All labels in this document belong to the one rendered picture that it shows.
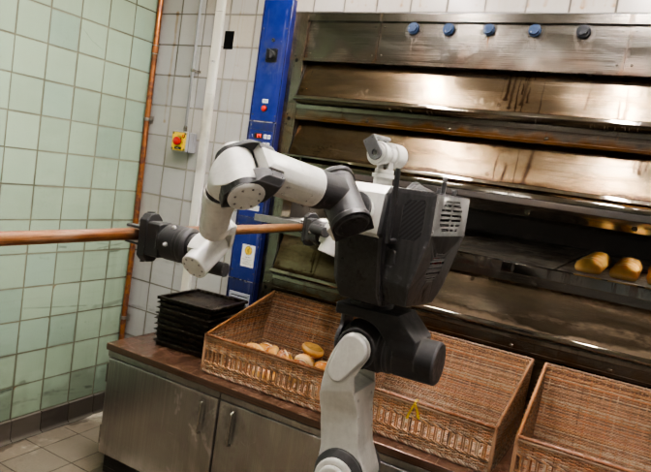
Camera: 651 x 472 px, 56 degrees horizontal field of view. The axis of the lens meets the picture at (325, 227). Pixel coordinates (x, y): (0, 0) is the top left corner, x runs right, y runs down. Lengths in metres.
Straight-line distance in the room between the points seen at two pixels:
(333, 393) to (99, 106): 1.98
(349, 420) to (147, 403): 1.16
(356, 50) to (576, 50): 0.89
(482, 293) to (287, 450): 0.94
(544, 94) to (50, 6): 2.06
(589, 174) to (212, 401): 1.61
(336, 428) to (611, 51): 1.59
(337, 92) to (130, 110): 1.13
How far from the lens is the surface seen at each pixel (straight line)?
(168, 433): 2.61
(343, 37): 2.77
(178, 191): 3.17
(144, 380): 2.64
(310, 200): 1.33
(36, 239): 1.41
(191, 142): 3.09
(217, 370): 2.44
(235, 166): 1.24
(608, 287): 2.36
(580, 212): 2.21
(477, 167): 2.43
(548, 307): 2.41
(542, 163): 2.40
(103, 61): 3.16
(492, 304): 2.43
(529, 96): 2.43
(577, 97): 2.41
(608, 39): 2.45
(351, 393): 1.64
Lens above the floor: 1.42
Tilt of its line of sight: 5 degrees down
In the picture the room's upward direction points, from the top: 8 degrees clockwise
